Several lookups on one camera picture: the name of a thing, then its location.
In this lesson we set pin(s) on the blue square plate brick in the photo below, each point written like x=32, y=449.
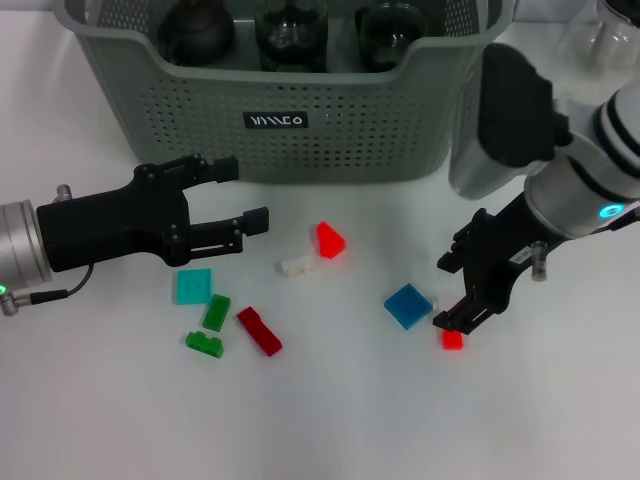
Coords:
x=407, y=306

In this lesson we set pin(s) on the grey-green plastic storage bin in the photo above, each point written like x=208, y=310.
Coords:
x=325, y=140

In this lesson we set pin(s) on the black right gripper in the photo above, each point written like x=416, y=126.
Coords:
x=500, y=250

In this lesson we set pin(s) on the small red brick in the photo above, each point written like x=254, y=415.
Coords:
x=452, y=341

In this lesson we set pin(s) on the small white brick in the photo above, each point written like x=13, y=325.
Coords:
x=297, y=265

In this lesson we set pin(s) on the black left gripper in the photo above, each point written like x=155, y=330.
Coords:
x=115, y=225

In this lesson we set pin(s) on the green notched brick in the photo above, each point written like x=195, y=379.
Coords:
x=204, y=345

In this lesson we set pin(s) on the black teapot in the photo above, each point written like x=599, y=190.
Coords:
x=200, y=35

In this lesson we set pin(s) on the green flat brick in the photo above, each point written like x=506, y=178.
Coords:
x=216, y=312

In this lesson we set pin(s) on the dark red long brick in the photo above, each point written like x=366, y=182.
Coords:
x=260, y=332

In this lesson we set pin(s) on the red wedge brick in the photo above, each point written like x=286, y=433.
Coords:
x=330, y=242

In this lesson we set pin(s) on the teal square plate brick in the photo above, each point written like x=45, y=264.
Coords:
x=194, y=286

